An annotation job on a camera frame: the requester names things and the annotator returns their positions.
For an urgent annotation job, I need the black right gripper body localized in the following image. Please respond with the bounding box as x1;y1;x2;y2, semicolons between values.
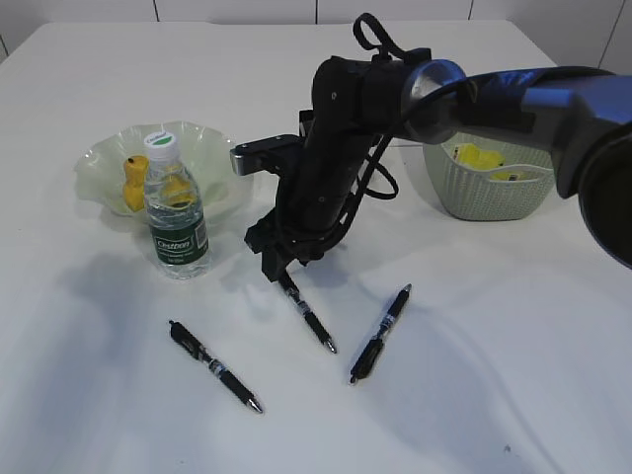
245;147;369;262

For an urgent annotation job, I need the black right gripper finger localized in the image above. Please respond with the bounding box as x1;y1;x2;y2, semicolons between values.
296;251;325;267
262;244;291;282

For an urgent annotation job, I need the black pen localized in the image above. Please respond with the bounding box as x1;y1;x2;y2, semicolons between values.
349;283;413;385
277;272;338;354
169;320;265;415

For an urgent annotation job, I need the clear plastic water bottle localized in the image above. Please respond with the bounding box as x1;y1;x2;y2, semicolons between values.
143;130;210;280

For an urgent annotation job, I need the yellow waste paper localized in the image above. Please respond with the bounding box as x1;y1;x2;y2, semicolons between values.
452;143;523;182

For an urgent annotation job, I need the yellow pear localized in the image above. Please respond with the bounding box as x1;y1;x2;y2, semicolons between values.
122;155;149;212

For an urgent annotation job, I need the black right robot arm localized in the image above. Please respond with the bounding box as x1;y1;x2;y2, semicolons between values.
231;13;631;281

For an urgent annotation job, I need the black square pen holder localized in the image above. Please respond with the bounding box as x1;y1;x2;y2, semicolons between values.
298;109;315;138

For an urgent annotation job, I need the green ruffled glass plate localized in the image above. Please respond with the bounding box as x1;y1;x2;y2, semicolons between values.
75;120;253;222

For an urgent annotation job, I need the green plastic woven basket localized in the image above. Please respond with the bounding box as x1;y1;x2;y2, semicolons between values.
424;133;554;221

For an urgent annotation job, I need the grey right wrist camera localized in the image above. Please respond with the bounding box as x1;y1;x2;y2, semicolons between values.
230;134;304;177

